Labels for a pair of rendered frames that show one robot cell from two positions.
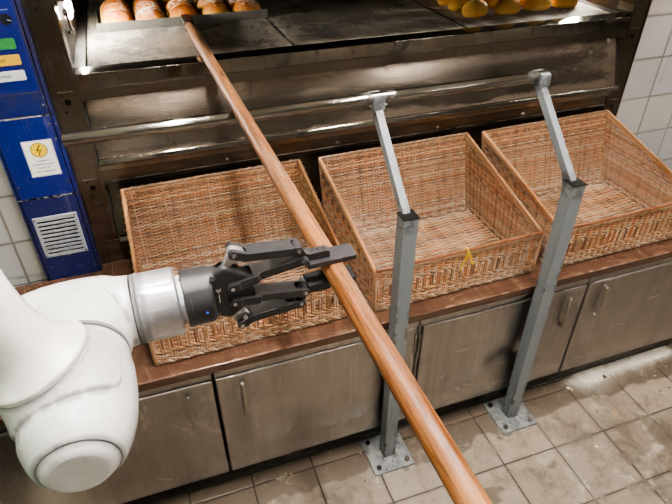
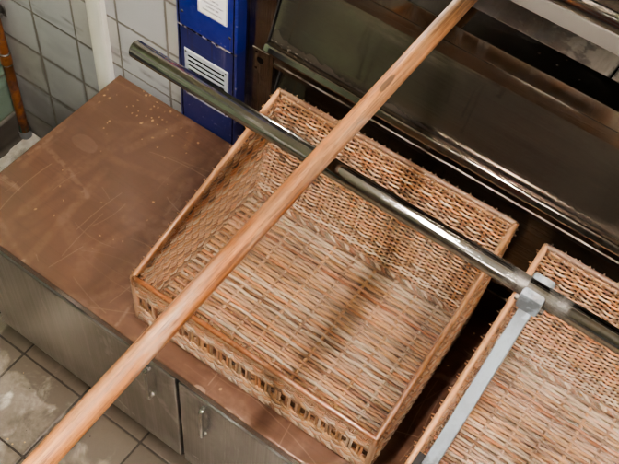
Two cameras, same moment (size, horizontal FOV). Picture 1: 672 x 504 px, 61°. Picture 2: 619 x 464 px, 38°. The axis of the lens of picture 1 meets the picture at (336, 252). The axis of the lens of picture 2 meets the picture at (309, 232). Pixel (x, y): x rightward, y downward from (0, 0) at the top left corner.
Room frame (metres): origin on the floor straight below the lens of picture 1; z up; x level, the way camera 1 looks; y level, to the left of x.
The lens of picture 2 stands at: (0.66, -0.39, 2.19)
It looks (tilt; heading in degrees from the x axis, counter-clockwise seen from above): 55 degrees down; 48
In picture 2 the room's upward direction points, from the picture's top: 8 degrees clockwise
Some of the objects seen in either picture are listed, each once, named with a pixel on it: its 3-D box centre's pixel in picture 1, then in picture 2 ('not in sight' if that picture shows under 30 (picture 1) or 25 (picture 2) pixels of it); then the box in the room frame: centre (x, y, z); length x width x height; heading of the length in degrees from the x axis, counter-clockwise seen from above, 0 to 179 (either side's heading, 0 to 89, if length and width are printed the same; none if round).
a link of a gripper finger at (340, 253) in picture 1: (329, 255); not in sight; (0.62, 0.01, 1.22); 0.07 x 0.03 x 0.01; 110
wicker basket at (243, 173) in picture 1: (234, 251); (320, 270); (1.31, 0.29, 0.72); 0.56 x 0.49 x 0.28; 111
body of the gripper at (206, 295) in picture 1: (217, 291); not in sight; (0.57, 0.16, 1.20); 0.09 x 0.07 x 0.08; 110
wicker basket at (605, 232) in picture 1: (581, 182); not in sight; (1.72, -0.85, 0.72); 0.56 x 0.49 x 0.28; 111
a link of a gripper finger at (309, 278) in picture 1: (329, 276); not in sight; (0.62, 0.01, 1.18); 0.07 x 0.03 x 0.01; 110
